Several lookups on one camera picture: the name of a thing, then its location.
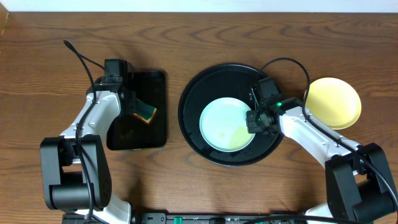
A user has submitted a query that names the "yellow green scrub sponge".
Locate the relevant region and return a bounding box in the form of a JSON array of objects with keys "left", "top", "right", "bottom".
[{"left": 132, "top": 99, "right": 157, "bottom": 124}]

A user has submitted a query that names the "light blue plate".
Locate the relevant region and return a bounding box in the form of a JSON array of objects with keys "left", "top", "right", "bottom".
[{"left": 199, "top": 97, "right": 255, "bottom": 152}]

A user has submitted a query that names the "yellow plate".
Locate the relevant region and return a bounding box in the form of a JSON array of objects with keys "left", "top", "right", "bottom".
[{"left": 306, "top": 77, "right": 362, "bottom": 130}]

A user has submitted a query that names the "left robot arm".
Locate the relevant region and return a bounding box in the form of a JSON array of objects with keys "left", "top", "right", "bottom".
[{"left": 40, "top": 59, "right": 135, "bottom": 223}]

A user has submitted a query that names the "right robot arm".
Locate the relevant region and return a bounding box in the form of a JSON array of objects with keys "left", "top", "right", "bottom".
[{"left": 246, "top": 78, "right": 397, "bottom": 223}]

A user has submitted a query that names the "black rectangular tray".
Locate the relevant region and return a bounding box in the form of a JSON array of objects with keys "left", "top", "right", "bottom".
[{"left": 106, "top": 71, "right": 167, "bottom": 151}]

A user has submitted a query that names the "black round tray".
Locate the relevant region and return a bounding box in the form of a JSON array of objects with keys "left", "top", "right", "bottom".
[{"left": 178, "top": 64, "right": 284, "bottom": 166}]

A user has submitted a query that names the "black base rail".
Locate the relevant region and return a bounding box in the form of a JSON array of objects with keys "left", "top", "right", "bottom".
[{"left": 62, "top": 213, "right": 307, "bottom": 224}]

